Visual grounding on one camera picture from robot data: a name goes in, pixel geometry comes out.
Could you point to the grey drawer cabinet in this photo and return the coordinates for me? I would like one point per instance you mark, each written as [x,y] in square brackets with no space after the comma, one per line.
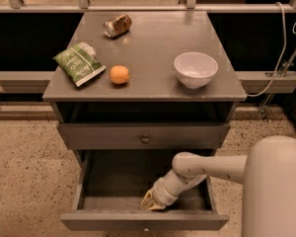
[153,93]

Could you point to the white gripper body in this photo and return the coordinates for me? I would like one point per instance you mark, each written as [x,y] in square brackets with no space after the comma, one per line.
[162,193]

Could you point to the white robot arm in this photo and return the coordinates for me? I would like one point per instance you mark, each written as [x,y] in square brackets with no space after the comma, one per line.
[267,174]

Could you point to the white bowl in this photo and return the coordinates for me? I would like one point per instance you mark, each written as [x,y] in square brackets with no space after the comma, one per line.
[195,69]

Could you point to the grey top drawer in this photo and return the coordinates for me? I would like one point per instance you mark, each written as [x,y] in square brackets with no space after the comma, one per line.
[117,136]

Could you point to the metal stand leg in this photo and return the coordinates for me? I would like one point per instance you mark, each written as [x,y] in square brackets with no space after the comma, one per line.
[269,96]

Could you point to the grey drawer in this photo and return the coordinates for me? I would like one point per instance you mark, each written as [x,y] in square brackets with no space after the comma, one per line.
[112,185]
[117,136]

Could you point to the green chip bag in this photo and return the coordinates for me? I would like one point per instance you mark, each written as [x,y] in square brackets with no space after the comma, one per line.
[80,63]

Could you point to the orange fruit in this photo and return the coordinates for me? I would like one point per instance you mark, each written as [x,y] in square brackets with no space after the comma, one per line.
[119,75]

